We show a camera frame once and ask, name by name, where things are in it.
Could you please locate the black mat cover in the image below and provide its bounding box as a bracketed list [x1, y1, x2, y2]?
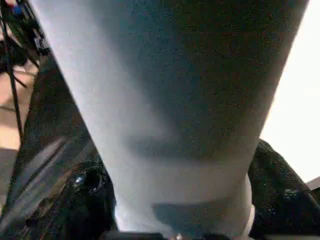
[0, 44, 111, 240]

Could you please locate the white plastic table leg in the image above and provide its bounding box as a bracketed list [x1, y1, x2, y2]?
[28, 0, 311, 238]

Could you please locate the grey floor rug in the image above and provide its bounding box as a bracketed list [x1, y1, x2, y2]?
[0, 147, 20, 198]

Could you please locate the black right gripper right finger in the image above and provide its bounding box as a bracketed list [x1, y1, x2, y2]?
[246, 138, 320, 236]

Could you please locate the white plastic table top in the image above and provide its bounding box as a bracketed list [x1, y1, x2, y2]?
[259, 0, 320, 185]

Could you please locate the black folding stand frame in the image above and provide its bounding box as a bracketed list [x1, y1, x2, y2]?
[0, 0, 52, 143]

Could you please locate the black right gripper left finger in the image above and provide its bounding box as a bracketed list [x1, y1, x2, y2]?
[24, 159, 119, 240]

